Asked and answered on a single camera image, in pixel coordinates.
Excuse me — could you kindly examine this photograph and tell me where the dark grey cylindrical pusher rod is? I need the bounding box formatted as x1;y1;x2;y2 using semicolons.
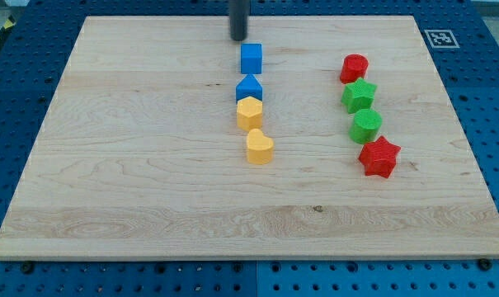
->
228;0;250;41

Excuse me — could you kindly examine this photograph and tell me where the blue cube block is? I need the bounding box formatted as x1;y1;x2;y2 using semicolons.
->
240;43;263;74

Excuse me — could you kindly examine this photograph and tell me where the blue pentagon house block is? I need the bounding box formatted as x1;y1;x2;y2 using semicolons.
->
235;74;263;101

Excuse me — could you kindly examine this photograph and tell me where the yellow hexagon block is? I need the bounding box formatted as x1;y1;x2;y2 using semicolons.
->
237;97;263;131

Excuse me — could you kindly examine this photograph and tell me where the red cylinder block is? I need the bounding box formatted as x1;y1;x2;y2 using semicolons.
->
339;54;369;83

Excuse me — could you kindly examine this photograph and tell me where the yellow heart block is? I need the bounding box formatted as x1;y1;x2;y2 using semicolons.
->
246;129;275;165

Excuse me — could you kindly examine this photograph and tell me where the green star block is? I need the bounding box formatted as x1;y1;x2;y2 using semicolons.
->
341;78;377;114

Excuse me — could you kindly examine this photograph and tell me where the green cylinder block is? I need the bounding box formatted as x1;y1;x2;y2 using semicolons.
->
348;109;383;144

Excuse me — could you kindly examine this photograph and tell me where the light wooden board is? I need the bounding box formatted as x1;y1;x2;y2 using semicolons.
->
0;16;499;262

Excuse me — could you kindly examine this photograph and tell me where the red star block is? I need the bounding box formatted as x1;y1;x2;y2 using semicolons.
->
358;136;402;178

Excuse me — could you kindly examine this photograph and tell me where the white fiducial marker tag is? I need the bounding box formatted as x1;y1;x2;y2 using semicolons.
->
425;29;459;49

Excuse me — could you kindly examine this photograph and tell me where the yellow black hazard tape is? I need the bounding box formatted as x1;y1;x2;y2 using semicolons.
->
0;15;16;50

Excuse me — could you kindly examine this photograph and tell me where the black bolt front left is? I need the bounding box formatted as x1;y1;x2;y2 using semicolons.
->
20;261;35;275

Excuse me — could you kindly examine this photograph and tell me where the black bolt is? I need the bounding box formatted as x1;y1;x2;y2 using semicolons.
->
477;258;493;271
20;261;35;275

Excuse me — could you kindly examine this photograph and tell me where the black bolt front right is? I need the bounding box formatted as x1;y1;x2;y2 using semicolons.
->
477;258;493;271

